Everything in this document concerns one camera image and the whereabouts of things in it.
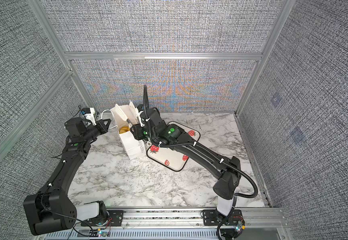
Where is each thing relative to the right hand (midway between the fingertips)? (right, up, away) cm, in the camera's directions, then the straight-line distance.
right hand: (134, 127), depth 71 cm
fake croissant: (-12, -2, +19) cm, 23 cm away
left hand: (-15, +4, +9) cm, 18 cm away
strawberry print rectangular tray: (+16, -20, +24) cm, 35 cm away
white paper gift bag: (-7, +9, +7) cm, 13 cm away
